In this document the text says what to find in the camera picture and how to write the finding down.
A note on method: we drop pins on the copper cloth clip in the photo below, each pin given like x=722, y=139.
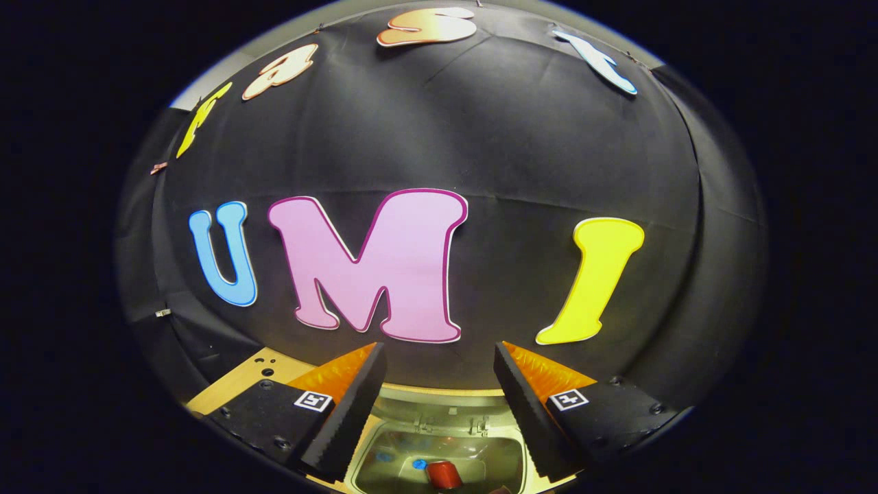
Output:
x=159, y=167

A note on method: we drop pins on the black backdrop cloth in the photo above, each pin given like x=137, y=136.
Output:
x=514, y=151

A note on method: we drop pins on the orange pop can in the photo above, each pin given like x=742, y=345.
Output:
x=444, y=475

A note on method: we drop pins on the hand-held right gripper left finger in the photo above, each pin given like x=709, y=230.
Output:
x=360, y=398

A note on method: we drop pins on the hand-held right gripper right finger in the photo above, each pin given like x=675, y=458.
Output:
x=521, y=398

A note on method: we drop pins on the green desktop garbage bin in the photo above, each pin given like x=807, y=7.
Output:
x=446, y=439

